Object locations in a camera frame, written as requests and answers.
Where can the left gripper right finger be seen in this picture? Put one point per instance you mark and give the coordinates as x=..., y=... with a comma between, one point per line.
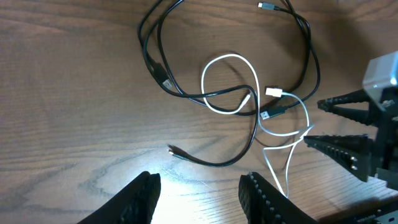
x=262, y=203

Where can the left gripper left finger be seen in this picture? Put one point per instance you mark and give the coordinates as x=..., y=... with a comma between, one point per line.
x=134, y=204

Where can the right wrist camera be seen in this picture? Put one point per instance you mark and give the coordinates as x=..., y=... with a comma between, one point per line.
x=381, y=73

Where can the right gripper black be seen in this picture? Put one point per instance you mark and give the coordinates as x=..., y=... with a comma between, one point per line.
x=385, y=140

